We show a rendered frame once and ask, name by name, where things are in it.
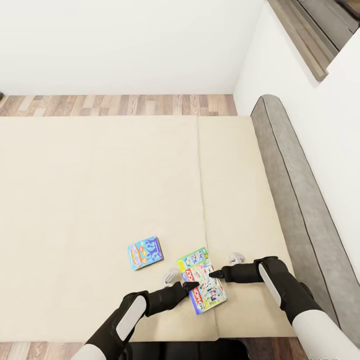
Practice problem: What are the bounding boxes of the board game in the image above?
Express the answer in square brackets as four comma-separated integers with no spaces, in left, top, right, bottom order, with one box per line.
[177,247,228,315]
[127,235,163,271]

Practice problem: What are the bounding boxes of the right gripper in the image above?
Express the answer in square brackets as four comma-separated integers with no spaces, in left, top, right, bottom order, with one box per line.
[209,263,251,284]

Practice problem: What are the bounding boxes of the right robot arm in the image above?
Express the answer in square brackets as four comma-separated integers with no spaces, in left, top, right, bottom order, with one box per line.
[209,252,360,360]

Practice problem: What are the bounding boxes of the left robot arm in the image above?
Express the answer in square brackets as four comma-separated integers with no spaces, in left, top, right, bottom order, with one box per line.
[70,267,200,360]

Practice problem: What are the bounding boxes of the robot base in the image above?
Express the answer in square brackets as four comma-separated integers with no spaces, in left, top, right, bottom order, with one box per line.
[118,337,250,360]

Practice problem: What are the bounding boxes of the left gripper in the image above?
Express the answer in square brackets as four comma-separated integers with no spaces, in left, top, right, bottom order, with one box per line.
[157,281,200,313]

